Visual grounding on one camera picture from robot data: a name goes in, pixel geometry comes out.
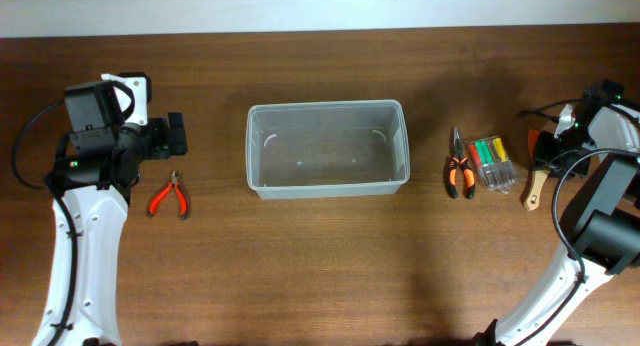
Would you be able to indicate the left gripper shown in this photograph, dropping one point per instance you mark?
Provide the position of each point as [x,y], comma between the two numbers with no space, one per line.
[175,133]

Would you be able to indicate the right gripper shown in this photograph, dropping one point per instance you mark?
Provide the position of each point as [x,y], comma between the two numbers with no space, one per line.
[552,149]

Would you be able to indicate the orange scraper with wooden handle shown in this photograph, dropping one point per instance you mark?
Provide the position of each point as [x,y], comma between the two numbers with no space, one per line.
[538,173]

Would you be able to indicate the clear screwdriver set case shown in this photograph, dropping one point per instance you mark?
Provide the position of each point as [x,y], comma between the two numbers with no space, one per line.
[493,164]

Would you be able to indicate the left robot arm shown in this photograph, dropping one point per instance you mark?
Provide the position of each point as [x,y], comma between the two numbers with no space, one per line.
[96,165]

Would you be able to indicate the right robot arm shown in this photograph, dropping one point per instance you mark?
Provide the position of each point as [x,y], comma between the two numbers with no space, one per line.
[597,137]

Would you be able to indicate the clear plastic container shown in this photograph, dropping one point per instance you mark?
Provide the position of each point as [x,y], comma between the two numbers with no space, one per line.
[326,149]

